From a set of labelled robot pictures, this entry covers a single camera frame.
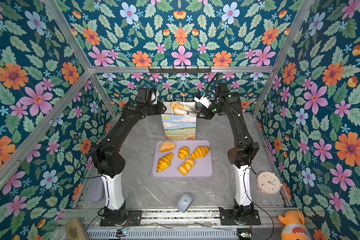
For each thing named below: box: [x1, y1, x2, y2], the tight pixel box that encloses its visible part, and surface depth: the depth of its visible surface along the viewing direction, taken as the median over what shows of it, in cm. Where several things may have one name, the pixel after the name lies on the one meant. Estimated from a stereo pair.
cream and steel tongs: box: [185, 107, 200, 115], surface depth 88 cm
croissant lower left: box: [156, 152, 174, 173], surface depth 91 cm
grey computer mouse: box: [177, 194, 194, 213], surface depth 72 cm
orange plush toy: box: [278, 210, 311, 240], surface depth 68 cm
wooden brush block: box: [65, 218, 89, 240], surface depth 69 cm
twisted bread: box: [178, 158, 195, 176], surface depth 89 cm
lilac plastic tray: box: [151, 139, 214, 178], surface depth 95 cm
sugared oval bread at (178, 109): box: [171, 102, 185, 115], surface depth 88 cm
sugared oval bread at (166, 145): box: [158, 141, 176, 153], surface depth 98 cm
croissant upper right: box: [190, 146, 210, 160], surface depth 95 cm
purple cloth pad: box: [90, 176, 105, 203], surface depth 82 cm
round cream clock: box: [256, 171, 283, 195], surface depth 84 cm
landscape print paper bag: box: [161, 102, 197, 140], surface depth 92 cm
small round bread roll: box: [178, 146, 190, 160], surface depth 95 cm
